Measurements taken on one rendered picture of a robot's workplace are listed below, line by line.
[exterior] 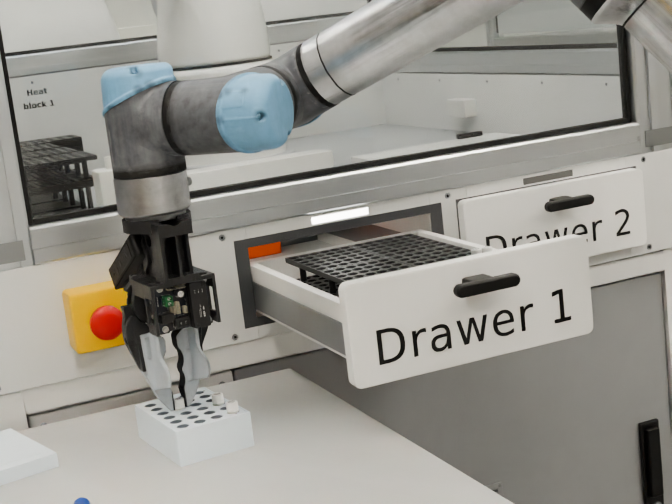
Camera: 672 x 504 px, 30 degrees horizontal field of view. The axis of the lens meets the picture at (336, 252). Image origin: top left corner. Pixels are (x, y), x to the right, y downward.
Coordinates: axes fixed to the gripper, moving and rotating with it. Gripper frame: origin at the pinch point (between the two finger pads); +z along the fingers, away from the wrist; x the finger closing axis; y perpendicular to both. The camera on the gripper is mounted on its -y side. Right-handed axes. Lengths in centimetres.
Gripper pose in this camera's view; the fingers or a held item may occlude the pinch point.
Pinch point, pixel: (175, 395)
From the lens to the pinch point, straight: 137.2
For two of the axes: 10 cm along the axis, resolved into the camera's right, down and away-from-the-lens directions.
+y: 4.8, 1.2, -8.7
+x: 8.7, -1.9, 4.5
